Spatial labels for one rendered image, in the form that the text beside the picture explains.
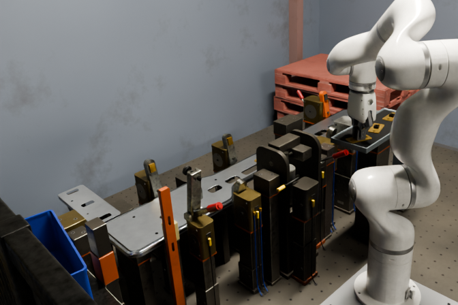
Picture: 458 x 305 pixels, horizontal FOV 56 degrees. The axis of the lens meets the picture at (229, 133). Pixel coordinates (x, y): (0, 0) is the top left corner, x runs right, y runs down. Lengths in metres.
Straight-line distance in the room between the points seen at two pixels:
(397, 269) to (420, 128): 0.46
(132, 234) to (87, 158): 1.83
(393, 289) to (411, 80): 0.66
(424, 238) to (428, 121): 0.90
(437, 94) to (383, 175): 0.27
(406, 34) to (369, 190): 0.42
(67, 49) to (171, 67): 0.81
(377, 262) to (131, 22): 2.35
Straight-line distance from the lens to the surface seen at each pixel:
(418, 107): 1.05
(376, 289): 1.39
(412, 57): 0.94
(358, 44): 1.29
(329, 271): 1.65
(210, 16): 3.53
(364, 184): 1.18
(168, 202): 1.19
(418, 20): 1.01
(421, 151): 1.10
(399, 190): 1.19
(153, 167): 1.53
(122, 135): 3.23
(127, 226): 1.41
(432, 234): 1.91
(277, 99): 3.88
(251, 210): 1.35
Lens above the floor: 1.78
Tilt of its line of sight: 23 degrees down
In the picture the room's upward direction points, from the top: 4 degrees counter-clockwise
